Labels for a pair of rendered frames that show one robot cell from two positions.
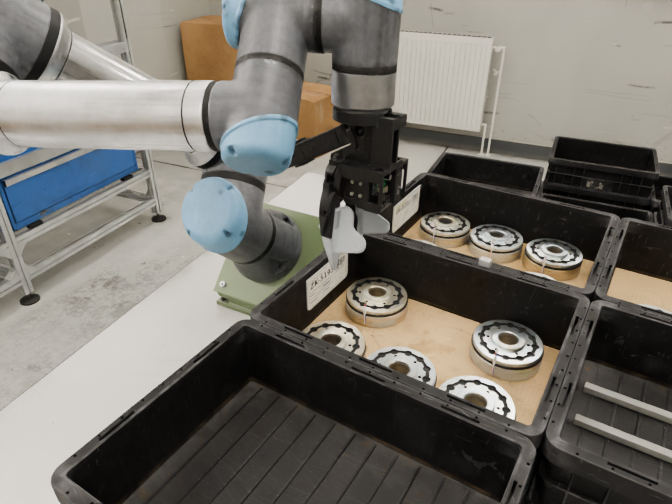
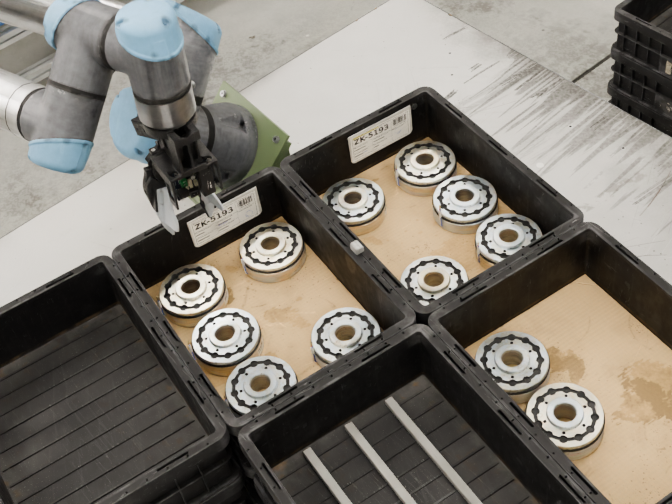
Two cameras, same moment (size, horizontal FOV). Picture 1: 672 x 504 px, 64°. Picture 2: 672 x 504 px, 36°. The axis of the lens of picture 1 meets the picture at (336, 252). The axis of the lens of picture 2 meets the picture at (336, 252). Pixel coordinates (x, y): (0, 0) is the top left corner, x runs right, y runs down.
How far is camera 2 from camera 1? 1.03 m
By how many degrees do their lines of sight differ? 30
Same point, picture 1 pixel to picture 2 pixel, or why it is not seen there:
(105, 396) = (43, 270)
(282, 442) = (110, 366)
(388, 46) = (160, 85)
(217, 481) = (51, 381)
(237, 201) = not seen: hidden behind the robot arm
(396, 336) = (268, 295)
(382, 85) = (162, 112)
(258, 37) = (57, 67)
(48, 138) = not seen: outside the picture
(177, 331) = (130, 215)
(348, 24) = (124, 66)
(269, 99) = (56, 125)
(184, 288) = not seen: hidden behind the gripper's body
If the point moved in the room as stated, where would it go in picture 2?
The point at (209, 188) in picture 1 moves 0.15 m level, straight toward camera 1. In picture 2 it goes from (130, 100) to (99, 164)
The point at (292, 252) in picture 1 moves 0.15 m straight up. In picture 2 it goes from (237, 164) to (220, 97)
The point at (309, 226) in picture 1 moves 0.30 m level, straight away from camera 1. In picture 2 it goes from (266, 135) to (332, 31)
